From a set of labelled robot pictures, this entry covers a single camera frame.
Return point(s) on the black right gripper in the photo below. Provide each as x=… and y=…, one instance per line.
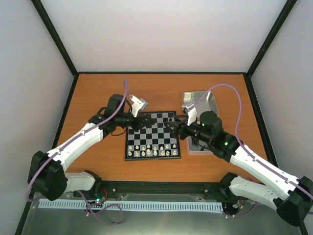
x=182, y=126

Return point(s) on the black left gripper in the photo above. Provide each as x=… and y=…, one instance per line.
x=140, y=123

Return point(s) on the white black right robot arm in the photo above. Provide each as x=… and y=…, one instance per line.
x=289, y=196

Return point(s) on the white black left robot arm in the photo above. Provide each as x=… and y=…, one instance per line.
x=48, y=171

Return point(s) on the black chess pieces in tin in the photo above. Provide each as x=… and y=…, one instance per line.
x=197, y=145

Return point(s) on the black white chessboard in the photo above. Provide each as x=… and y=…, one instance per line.
x=157, y=135

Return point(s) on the pink metal tin base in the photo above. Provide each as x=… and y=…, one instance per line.
x=206, y=152

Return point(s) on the gold metal tin lid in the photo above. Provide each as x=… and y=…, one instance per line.
x=207, y=101

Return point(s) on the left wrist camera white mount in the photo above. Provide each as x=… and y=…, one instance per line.
x=138, y=104

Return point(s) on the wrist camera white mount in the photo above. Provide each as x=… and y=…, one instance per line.
x=191, y=112
x=138, y=104

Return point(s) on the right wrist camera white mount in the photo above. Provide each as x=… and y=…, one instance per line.
x=191, y=112

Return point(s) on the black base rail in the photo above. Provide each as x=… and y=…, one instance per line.
x=148, y=187

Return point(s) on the black frame post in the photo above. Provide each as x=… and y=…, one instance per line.
x=283, y=15
x=54, y=35

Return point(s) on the light blue cable duct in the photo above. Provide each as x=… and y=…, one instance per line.
x=135, y=206

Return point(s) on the black left frame post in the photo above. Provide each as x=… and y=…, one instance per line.
x=54, y=35

